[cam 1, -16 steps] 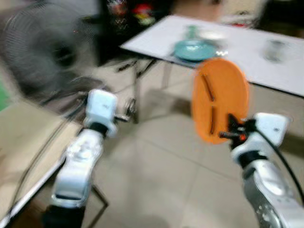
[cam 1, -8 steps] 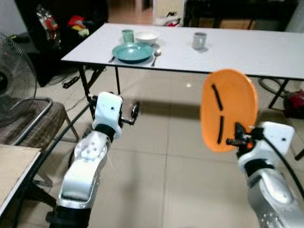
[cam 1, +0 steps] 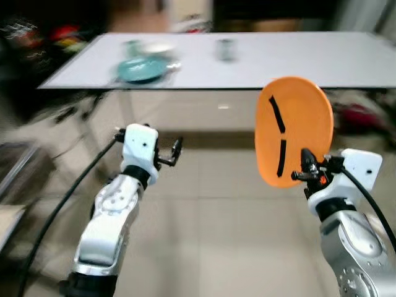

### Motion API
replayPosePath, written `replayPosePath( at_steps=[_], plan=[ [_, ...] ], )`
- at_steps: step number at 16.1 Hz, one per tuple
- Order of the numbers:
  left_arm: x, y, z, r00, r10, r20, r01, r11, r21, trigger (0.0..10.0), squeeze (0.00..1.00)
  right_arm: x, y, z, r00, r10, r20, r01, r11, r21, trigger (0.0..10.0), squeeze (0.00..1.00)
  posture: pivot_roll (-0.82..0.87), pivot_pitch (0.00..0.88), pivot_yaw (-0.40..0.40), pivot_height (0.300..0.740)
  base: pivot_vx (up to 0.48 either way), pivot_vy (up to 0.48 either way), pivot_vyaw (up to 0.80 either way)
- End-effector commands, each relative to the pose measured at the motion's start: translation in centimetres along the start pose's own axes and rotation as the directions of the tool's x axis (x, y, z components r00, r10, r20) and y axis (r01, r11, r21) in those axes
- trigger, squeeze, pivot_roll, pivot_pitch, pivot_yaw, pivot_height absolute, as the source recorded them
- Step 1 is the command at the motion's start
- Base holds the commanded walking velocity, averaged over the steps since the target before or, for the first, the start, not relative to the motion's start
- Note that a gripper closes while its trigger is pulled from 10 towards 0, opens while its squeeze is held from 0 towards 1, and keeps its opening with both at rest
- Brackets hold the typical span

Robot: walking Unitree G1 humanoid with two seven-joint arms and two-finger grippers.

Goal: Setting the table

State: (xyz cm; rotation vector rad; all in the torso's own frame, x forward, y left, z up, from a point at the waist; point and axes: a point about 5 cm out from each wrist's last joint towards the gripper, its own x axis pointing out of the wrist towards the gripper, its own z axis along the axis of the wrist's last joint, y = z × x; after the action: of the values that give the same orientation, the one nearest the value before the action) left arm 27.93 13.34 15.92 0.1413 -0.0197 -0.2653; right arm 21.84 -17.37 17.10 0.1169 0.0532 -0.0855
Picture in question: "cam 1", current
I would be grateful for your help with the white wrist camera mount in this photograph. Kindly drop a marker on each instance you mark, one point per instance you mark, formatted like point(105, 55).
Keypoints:
point(362, 168)
point(140, 148)

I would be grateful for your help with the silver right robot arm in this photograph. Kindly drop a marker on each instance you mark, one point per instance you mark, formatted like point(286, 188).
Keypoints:
point(356, 247)

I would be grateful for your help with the green cup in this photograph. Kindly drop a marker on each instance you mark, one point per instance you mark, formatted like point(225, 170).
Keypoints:
point(132, 48)

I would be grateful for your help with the red bag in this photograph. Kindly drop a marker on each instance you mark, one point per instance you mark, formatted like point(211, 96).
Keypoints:
point(354, 117)

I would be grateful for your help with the red toy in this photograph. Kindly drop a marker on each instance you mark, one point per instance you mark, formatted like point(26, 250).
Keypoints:
point(65, 32)

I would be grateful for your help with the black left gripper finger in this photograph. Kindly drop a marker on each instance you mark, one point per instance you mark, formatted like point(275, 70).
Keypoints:
point(177, 147)

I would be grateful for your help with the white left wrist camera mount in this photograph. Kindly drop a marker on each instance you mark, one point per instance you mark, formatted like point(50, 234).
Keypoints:
point(140, 148)

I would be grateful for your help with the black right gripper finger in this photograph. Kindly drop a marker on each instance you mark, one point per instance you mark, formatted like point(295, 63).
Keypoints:
point(309, 162)

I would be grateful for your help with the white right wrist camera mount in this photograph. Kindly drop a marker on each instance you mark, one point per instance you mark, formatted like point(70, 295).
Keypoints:
point(362, 168)

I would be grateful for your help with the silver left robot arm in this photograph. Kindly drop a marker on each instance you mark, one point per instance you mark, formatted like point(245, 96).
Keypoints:
point(111, 223)

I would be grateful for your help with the white bowl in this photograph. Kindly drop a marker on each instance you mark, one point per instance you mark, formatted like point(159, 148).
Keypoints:
point(158, 47)

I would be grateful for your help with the teal plate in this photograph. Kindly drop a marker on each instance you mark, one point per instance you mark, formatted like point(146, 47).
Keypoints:
point(142, 70)

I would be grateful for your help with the grey cup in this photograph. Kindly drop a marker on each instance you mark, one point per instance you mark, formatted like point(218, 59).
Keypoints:
point(226, 49)

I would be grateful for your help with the orange plate with black strokes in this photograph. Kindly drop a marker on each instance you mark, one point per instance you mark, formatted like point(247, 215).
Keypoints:
point(303, 111)

